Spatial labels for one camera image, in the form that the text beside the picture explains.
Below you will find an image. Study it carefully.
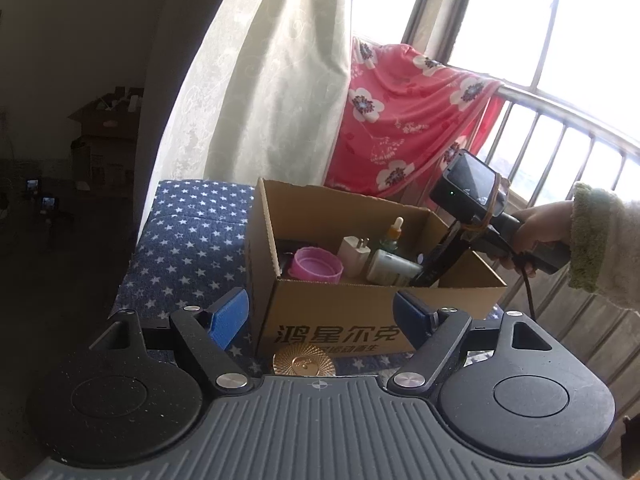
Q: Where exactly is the window frame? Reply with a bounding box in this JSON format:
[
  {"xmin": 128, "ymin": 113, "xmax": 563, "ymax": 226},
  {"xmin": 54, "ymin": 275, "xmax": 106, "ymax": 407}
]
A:
[{"xmin": 400, "ymin": 0, "xmax": 640, "ymax": 91}]

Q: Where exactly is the brown cardboard box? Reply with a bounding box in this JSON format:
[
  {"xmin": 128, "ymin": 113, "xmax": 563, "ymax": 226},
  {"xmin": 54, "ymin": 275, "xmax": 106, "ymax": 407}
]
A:
[{"xmin": 245, "ymin": 177, "xmax": 508, "ymax": 358}]

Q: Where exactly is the pink plastic lid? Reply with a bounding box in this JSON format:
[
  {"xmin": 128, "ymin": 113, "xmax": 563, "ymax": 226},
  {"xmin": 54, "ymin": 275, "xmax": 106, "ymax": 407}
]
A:
[{"xmin": 289, "ymin": 247, "xmax": 344, "ymax": 282}]

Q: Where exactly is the white curtain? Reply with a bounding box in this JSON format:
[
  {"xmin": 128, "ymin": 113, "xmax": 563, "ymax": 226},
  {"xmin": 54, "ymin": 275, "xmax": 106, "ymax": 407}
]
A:
[{"xmin": 135, "ymin": 0, "xmax": 358, "ymax": 196}]

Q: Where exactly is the person's right hand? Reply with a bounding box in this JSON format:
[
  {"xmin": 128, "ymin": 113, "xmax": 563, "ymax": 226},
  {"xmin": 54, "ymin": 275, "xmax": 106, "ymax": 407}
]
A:
[{"xmin": 500, "ymin": 200, "xmax": 576, "ymax": 275}]

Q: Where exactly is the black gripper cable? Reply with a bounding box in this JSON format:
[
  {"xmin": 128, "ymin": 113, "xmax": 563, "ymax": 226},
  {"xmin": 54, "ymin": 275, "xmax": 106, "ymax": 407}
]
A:
[{"xmin": 520, "ymin": 252, "xmax": 539, "ymax": 322}]

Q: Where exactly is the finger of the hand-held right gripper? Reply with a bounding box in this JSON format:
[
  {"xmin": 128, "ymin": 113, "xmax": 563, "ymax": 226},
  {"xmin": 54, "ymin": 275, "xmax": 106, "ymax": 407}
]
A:
[{"xmin": 407, "ymin": 222, "xmax": 473, "ymax": 289}]

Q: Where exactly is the blue star blanket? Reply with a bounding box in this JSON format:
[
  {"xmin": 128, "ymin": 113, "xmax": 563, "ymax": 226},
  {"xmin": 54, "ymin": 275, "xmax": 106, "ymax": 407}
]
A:
[{"xmin": 112, "ymin": 178, "xmax": 501, "ymax": 376}]

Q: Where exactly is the white charger plug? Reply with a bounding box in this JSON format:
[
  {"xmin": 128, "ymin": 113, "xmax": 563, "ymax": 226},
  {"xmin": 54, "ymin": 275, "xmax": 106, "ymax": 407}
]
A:
[{"xmin": 337, "ymin": 235, "xmax": 372, "ymax": 278}]

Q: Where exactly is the red floral cloth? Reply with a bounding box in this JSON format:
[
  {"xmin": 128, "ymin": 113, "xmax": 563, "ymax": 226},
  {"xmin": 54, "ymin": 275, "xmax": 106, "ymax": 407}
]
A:
[{"xmin": 324, "ymin": 36, "xmax": 506, "ymax": 198}]

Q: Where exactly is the open cardboard box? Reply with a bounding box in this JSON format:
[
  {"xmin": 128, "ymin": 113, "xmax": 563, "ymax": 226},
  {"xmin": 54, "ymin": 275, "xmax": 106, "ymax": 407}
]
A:
[{"xmin": 67, "ymin": 87, "xmax": 146, "ymax": 141}]

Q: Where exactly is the person's right forearm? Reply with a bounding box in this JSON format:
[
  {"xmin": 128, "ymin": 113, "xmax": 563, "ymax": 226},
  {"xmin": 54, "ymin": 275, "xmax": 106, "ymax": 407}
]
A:
[{"xmin": 567, "ymin": 181, "xmax": 640, "ymax": 311}]

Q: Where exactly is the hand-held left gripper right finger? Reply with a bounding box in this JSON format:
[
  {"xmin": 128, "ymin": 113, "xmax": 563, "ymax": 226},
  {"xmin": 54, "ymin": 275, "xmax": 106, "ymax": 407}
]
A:
[{"xmin": 387, "ymin": 289, "xmax": 556, "ymax": 396}]

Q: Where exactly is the black jar gold lid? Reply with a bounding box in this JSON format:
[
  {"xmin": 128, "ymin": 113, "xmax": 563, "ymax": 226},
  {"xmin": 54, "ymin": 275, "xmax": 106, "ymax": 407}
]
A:
[{"xmin": 272, "ymin": 345, "xmax": 337, "ymax": 377}]

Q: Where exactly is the printed cardboard box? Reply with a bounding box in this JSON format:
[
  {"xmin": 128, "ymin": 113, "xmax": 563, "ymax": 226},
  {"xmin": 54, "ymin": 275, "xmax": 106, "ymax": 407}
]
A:
[{"xmin": 70, "ymin": 135, "xmax": 138, "ymax": 186}]

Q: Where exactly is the metal railing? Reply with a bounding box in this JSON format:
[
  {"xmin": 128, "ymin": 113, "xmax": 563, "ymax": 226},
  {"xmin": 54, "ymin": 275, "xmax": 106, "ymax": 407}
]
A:
[{"xmin": 400, "ymin": 60, "xmax": 640, "ymax": 411}]

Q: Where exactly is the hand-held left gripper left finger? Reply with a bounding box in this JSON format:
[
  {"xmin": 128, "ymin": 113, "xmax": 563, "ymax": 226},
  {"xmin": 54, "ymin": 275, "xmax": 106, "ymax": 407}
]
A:
[{"xmin": 87, "ymin": 288, "xmax": 252, "ymax": 396}]

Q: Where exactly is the green dropper bottle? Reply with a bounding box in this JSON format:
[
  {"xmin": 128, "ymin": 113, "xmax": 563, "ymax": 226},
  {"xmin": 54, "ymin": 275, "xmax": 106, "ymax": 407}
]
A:
[{"xmin": 384, "ymin": 216, "xmax": 405, "ymax": 252}]

